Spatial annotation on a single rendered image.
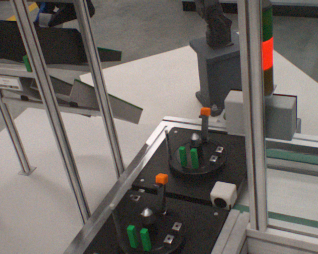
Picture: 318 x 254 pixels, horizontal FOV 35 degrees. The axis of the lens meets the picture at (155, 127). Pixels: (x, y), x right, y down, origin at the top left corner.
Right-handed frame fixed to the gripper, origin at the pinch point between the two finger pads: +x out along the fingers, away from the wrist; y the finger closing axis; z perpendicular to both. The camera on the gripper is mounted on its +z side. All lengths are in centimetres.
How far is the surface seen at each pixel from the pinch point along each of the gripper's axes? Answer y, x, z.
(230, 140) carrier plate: 42, 1, -34
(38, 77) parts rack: 24.1, 25.3, 8.0
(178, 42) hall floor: -131, -180, -181
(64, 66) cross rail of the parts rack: 13.4, 12.4, -3.1
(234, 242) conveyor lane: 58, 28, -28
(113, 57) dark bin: 18.9, 3.1, -7.9
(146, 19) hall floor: -187, -210, -188
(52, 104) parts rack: 25.2, 26.5, 2.1
